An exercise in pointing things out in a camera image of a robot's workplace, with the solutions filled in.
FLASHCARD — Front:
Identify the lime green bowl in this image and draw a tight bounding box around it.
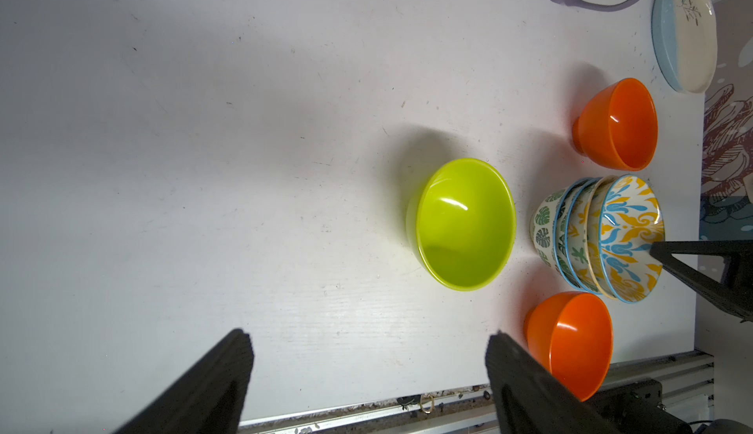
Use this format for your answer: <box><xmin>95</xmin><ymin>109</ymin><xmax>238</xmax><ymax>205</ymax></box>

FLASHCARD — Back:
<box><xmin>405</xmin><ymin>158</ymin><xmax>517</xmax><ymax>292</ymax></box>

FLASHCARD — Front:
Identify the large orange bowl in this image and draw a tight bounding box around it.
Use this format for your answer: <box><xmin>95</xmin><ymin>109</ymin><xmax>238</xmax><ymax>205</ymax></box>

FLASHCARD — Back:
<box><xmin>524</xmin><ymin>292</ymin><xmax>614</xmax><ymax>402</ymax></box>

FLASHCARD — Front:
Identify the blue yellow patterned bowl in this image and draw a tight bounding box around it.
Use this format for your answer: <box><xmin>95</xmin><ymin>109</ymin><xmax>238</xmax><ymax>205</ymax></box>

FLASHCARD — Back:
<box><xmin>597</xmin><ymin>174</ymin><xmax>665</xmax><ymax>304</ymax></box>

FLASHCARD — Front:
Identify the yellow flower bowl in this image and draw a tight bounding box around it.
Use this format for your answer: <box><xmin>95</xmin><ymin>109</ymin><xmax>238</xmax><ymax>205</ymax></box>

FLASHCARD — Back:
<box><xmin>566</xmin><ymin>176</ymin><xmax>616</xmax><ymax>300</ymax></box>

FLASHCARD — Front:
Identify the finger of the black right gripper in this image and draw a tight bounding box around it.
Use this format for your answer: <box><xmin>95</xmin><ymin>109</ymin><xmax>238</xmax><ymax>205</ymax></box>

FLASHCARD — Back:
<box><xmin>649</xmin><ymin>240</ymin><xmax>752</xmax><ymax>321</ymax></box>

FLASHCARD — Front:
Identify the blue cream plate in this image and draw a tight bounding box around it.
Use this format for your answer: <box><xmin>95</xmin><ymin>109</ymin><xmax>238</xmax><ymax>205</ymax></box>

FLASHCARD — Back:
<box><xmin>651</xmin><ymin>0</ymin><xmax>718</xmax><ymax>94</ymax></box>

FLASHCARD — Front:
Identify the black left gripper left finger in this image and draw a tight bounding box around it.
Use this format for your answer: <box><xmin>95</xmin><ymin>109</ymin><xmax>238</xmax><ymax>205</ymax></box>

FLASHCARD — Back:
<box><xmin>118</xmin><ymin>328</ymin><xmax>254</xmax><ymax>433</ymax></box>

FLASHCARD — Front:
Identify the small orange bowl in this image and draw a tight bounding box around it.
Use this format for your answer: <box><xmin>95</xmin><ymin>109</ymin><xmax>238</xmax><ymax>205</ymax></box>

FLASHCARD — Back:
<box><xmin>572</xmin><ymin>78</ymin><xmax>658</xmax><ymax>171</ymax></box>

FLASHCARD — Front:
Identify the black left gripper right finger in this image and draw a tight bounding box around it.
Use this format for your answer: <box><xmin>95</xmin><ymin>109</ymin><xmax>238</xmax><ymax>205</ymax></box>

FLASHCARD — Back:
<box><xmin>486</xmin><ymin>332</ymin><xmax>618</xmax><ymax>433</ymax></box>

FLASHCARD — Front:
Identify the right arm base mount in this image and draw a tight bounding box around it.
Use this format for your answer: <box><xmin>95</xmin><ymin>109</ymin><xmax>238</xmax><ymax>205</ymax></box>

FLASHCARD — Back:
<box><xmin>587</xmin><ymin>378</ymin><xmax>753</xmax><ymax>434</ymax></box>

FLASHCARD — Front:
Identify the green leaf bowl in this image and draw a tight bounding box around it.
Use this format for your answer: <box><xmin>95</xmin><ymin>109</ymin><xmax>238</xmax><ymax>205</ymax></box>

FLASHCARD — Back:
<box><xmin>554</xmin><ymin>177</ymin><xmax>590</xmax><ymax>290</ymax></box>
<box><xmin>529</xmin><ymin>189</ymin><xmax>566</xmax><ymax>272</ymax></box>

